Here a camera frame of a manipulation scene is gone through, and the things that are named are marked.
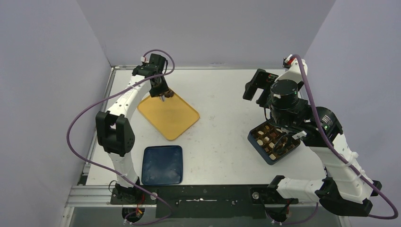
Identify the blue chocolate box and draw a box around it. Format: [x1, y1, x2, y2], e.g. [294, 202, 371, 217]
[247, 122, 301, 165]

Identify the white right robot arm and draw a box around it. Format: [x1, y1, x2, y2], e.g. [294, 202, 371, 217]
[243, 69, 382, 217]

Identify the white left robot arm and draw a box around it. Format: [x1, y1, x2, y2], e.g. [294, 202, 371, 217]
[96, 53, 174, 203]

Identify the yellow tray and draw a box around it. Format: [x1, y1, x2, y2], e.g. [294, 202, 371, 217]
[137, 93, 200, 141]

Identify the blue box lid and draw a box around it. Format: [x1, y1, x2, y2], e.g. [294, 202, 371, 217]
[141, 145, 183, 186]

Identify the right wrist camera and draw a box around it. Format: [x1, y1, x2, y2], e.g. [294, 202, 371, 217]
[275, 54, 308, 84]

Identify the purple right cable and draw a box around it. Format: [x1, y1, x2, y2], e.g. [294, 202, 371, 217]
[289, 54, 399, 220]

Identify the purple cable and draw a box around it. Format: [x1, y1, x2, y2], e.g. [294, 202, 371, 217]
[289, 54, 399, 220]
[66, 49, 176, 226]

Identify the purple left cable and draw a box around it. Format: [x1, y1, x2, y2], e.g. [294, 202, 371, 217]
[66, 49, 176, 226]

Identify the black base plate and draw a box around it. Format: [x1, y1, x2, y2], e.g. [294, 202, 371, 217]
[110, 184, 289, 219]

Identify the aluminium frame rail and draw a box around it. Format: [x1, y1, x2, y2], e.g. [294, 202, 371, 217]
[65, 185, 137, 208]

